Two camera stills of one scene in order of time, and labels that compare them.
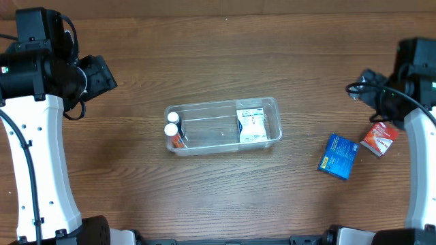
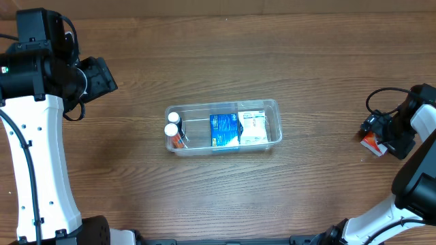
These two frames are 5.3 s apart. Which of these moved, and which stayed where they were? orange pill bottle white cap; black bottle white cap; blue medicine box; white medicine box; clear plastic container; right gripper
Moved: right gripper; blue medicine box
Stayed: black bottle white cap; orange pill bottle white cap; white medicine box; clear plastic container
